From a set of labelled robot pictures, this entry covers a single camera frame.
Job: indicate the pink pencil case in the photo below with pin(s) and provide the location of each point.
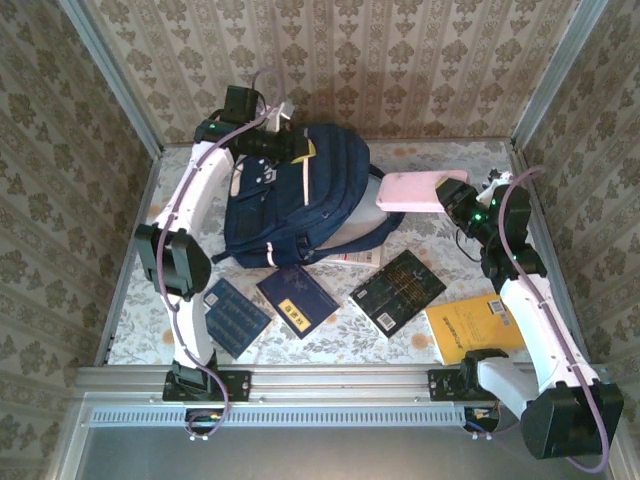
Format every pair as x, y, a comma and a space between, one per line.
410, 192

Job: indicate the navy blue backpack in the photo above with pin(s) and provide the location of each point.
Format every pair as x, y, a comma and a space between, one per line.
300, 200

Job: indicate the black book with gold print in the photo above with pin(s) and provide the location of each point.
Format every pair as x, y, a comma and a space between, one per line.
400, 290

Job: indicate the white red printed packet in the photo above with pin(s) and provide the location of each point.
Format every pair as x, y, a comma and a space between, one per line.
357, 258

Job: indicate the navy book with yellow label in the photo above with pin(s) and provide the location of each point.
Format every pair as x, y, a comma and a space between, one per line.
300, 300

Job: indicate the blue book with barcode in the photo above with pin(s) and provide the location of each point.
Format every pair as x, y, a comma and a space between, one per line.
235, 322

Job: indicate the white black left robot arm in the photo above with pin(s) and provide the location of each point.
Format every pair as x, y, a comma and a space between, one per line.
200, 195

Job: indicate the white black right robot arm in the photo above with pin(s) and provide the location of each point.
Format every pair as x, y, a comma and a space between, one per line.
550, 345

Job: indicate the grey metal sheet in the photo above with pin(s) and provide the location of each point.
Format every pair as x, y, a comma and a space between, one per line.
325, 455

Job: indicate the aluminium table side rail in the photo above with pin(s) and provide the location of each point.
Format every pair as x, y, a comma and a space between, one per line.
561, 285
107, 340

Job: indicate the aluminium frame corner post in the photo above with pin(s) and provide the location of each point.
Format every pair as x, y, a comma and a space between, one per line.
560, 75
110, 75

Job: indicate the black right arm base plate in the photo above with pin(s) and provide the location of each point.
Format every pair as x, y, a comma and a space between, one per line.
442, 387

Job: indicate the aluminium mounting rail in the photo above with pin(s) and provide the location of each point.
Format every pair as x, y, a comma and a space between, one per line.
340, 385

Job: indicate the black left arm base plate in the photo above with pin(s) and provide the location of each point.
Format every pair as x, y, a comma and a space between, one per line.
235, 385

